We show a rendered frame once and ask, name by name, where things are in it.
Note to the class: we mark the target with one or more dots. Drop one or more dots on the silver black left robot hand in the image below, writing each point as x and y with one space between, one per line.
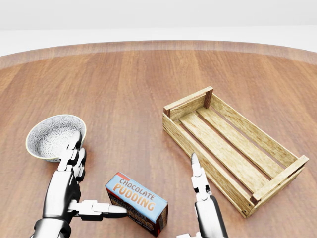
60 188

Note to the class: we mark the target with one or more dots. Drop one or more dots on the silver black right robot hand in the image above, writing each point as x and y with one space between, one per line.
209 213

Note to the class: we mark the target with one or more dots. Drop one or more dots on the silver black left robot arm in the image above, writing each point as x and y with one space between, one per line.
50 228

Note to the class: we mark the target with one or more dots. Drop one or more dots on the wooden slat tray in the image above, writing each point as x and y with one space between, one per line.
232 151

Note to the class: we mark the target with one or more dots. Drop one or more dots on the chocolate pudding box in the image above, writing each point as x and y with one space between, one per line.
138 204

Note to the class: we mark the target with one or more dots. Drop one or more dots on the patterned grey white bowl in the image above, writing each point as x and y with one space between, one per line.
53 137

